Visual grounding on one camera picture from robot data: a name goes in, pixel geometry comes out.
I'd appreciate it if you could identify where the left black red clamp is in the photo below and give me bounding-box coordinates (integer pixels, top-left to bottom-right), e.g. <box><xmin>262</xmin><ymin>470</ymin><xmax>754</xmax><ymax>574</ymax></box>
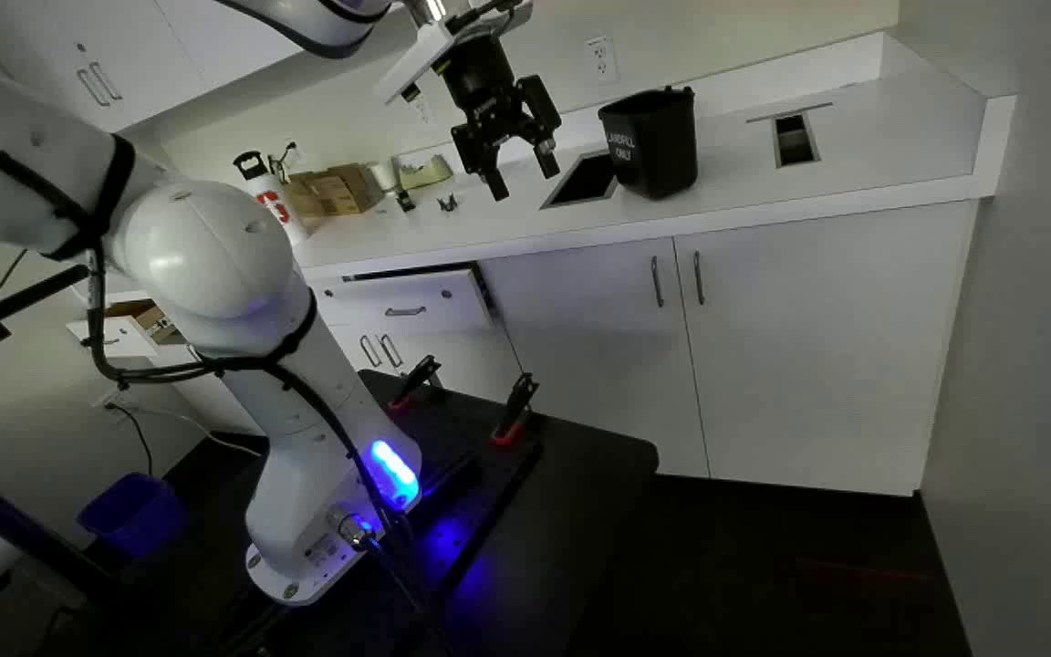
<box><xmin>386</xmin><ymin>355</ymin><xmax>440</xmax><ymax>413</ymax></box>

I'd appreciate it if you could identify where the white wall outlet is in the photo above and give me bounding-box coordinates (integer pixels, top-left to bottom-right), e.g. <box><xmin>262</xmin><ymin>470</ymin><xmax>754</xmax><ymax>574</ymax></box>
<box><xmin>585</xmin><ymin>38</ymin><xmax>617</xmax><ymax>87</ymax></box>

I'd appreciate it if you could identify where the white cabinet door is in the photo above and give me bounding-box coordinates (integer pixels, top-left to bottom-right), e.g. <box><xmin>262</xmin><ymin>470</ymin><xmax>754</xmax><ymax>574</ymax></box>
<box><xmin>482</xmin><ymin>243</ymin><xmax>708</xmax><ymax>477</ymax></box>
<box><xmin>676</xmin><ymin>201</ymin><xmax>979</xmax><ymax>497</ymax></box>

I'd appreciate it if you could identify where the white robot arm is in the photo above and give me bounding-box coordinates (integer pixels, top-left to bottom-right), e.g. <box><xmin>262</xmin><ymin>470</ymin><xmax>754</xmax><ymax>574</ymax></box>
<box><xmin>0</xmin><ymin>0</ymin><xmax>560</xmax><ymax>608</ymax></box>

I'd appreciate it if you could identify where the black bin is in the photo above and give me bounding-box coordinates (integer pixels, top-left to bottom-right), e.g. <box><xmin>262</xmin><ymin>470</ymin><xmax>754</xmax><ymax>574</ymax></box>
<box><xmin>599</xmin><ymin>87</ymin><xmax>696</xmax><ymax>201</ymax></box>

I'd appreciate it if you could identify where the right black red clamp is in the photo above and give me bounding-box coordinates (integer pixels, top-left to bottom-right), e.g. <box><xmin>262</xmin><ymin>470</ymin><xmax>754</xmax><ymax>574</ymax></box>
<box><xmin>488</xmin><ymin>372</ymin><xmax>539</xmax><ymax>445</ymax></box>

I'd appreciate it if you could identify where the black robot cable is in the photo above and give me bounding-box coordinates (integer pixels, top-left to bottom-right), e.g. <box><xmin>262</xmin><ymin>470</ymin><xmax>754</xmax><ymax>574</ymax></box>
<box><xmin>0</xmin><ymin>109</ymin><xmax>431</xmax><ymax>542</ymax></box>

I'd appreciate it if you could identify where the black robot cart table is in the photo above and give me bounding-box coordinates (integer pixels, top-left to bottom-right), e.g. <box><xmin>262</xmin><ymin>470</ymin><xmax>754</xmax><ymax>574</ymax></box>
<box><xmin>108</xmin><ymin>368</ymin><xmax>661</xmax><ymax>657</ymax></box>

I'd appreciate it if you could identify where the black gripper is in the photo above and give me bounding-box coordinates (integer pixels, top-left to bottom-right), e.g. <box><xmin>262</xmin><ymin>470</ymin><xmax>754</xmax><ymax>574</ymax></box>
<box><xmin>433</xmin><ymin>38</ymin><xmax>562</xmax><ymax>201</ymax></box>

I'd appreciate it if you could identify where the blue bin on floor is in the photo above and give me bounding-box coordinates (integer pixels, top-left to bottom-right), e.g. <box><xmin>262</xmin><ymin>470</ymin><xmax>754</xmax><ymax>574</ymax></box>
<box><xmin>78</xmin><ymin>470</ymin><xmax>191</xmax><ymax>561</ymax></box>

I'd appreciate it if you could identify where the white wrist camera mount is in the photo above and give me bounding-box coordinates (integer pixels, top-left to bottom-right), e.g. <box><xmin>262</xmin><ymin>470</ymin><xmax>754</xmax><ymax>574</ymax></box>
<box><xmin>372</xmin><ymin>0</ymin><xmax>538</xmax><ymax>106</ymax></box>

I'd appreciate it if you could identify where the left white cabinet door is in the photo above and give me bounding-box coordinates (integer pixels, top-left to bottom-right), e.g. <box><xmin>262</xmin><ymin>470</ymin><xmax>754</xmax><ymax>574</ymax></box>
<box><xmin>482</xmin><ymin>243</ymin><xmax>708</xmax><ymax>477</ymax></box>

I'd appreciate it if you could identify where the right white cabinet door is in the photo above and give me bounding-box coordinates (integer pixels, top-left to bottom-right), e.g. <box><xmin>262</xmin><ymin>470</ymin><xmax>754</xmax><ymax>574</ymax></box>
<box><xmin>676</xmin><ymin>201</ymin><xmax>979</xmax><ymax>497</ymax></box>

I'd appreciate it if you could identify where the black red clamp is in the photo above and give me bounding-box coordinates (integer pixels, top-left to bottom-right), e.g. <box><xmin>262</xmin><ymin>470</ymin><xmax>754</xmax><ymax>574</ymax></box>
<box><xmin>386</xmin><ymin>355</ymin><xmax>440</xmax><ymax>413</ymax></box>
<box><xmin>488</xmin><ymin>372</ymin><xmax>539</xmax><ymax>445</ymax></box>

